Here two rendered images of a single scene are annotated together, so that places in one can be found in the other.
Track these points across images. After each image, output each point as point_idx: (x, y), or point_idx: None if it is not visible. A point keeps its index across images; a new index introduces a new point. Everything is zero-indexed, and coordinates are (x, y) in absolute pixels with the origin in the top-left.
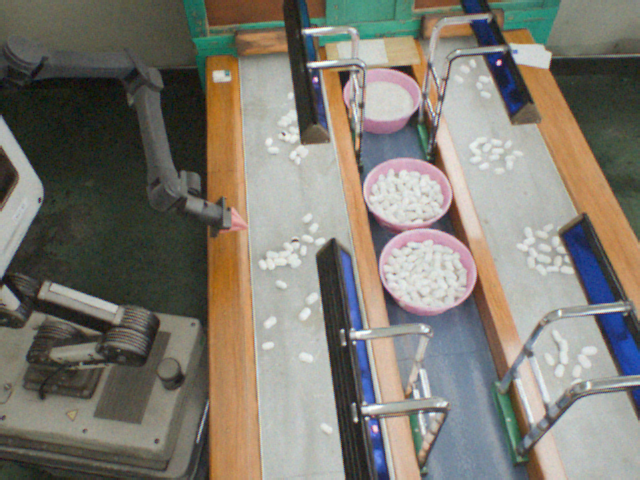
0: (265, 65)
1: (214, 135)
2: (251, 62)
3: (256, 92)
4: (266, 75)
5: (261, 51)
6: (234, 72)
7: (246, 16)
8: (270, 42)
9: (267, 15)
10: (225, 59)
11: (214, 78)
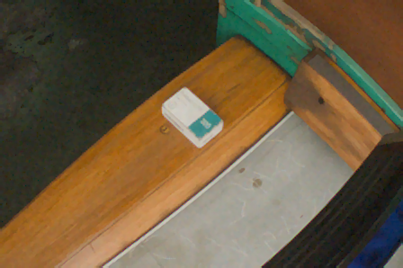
0: (329, 175)
1: (13, 238)
2: (315, 137)
3: (223, 233)
4: (300, 206)
5: (335, 146)
6: (242, 130)
7: (354, 45)
8: (362, 148)
9: (396, 88)
10: (264, 77)
11: (164, 108)
